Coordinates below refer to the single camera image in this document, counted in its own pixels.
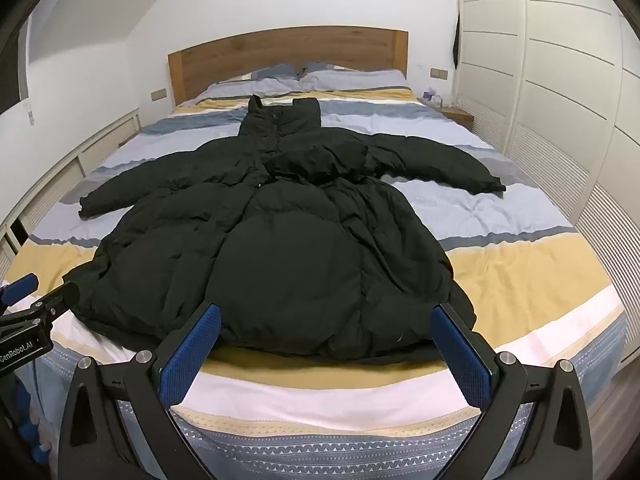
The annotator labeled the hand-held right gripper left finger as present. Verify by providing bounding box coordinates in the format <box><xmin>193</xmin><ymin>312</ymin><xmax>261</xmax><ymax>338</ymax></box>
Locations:
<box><xmin>59</xmin><ymin>302</ymin><xmax>223</xmax><ymax>480</ymax></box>

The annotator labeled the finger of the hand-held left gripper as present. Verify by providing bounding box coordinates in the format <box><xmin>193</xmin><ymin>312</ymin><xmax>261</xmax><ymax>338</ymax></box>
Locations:
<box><xmin>31</xmin><ymin>281</ymin><xmax>81</xmax><ymax>322</ymax></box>
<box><xmin>0</xmin><ymin>272</ymin><xmax>40</xmax><ymax>307</ymax></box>

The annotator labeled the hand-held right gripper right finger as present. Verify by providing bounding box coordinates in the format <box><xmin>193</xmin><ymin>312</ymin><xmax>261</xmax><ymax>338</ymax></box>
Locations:
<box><xmin>430</xmin><ymin>302</ymin><xmax>596</xmax><ymax>480</ymax></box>

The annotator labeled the black puffer jacket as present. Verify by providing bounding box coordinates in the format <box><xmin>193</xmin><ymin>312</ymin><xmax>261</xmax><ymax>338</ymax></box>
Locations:
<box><xmin>64</xmin><ymin>94</ymin><xmax>507</xmax><ymax>361</ymax></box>

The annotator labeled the bed with striped duvet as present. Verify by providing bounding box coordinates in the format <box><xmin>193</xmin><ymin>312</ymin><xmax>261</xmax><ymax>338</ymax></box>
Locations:
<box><xmin>0</xmin><ymin>80</ymin><xmax>628</xmax><ymax>480</ymax></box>

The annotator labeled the wooden nightstand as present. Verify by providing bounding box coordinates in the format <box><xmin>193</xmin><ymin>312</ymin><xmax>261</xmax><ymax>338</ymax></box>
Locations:
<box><xmin>434</xmin><ymin>105</ymin><xmax>475</xmax><ymax>129</ymax></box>

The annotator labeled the white wardrobe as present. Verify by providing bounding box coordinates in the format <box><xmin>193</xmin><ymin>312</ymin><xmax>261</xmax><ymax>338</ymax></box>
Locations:
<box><xmin>454</xmin><ymin>0</ymin><xmax>640</xmax><ymax>376</ymax></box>

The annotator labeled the blue and white pillow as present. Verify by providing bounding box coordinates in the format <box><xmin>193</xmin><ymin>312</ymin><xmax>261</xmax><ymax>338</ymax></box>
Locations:
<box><xmin>299</xmin><ymin>62</ymin><xmax>408</xmax><ymax>94</ymax></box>
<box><xmin>249</xmin><ymin>63</ymin><xmax>302</xmax><ymax>84</ymax></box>

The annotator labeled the wooden headboard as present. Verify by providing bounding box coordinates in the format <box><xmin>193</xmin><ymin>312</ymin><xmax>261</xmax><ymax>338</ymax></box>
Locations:
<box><xmin>167</xmin><ymin>26</ymin><xmax>409</xmax><ymax>106</ymax></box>

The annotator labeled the white low wall cabinet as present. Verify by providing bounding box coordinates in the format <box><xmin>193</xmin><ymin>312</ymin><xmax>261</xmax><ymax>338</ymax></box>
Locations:
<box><xmin>0</xmin><ymin>107</ymin><xmax>143</xmax><ymax>273</ymax></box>

